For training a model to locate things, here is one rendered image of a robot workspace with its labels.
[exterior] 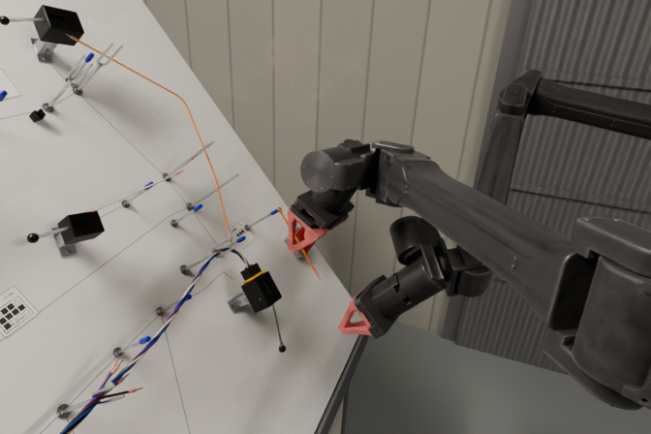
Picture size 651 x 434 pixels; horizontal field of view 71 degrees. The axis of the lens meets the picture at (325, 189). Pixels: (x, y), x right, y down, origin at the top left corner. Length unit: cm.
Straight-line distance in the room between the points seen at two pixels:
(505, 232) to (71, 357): 58
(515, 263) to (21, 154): 70
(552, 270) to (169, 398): 60
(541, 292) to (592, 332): 5
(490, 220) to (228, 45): 191
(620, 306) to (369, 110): 176
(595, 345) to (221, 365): 64
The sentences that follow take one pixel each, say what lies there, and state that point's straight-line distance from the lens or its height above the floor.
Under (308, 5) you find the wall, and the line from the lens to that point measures 204.
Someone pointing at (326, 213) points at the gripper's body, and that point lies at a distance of 70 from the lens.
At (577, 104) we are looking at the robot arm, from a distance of 100.
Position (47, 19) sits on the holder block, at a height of 159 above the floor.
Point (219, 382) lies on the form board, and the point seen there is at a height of 104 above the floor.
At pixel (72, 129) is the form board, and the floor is 142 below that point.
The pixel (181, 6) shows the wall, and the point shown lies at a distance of 235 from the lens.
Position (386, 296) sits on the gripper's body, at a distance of 71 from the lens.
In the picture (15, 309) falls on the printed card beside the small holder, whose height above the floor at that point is 127.
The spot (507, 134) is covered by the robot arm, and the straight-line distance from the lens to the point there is 89.
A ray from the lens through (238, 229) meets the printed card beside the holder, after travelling 98.
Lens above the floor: 169
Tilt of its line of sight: 26 degrees down
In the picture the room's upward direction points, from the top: 3 degrees clockwise
